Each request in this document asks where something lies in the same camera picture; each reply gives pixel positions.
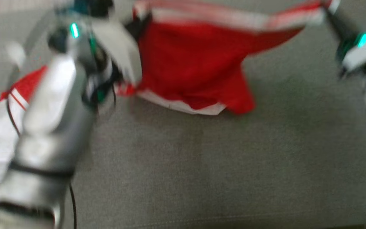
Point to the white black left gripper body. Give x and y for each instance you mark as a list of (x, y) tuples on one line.
[(119, 47)]

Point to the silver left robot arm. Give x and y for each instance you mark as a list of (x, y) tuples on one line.
[(49, 127)]

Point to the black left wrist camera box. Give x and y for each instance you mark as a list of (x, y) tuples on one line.
[(102, 8)]

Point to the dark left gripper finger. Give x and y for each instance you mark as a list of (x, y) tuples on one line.
[(138, 27)]

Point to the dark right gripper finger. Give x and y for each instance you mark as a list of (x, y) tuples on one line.
[(337, 28), (346, 27)]

